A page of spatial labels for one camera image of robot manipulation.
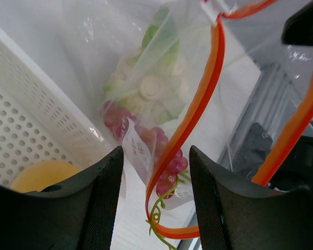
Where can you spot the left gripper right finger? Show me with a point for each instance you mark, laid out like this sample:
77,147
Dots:
234,213

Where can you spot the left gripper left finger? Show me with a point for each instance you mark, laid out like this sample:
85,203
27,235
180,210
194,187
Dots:
77,213

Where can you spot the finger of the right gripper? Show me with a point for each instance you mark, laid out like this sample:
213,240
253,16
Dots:
298,29

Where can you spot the clear orange zip bag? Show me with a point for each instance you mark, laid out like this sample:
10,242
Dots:
235,80

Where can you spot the red grape bunch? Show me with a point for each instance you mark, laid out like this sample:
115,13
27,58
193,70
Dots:
143,146

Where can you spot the white cauliflower with leaves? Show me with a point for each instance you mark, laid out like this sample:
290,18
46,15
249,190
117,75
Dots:
150,82

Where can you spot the orange peach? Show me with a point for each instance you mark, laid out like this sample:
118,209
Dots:
40,175

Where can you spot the white perforated plastic basket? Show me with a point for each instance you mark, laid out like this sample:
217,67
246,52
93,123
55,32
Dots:
38,122

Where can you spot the aluminium mounting rail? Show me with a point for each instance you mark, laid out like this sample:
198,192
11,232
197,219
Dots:
271,104

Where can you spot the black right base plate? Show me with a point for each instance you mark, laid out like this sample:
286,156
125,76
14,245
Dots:
252,153

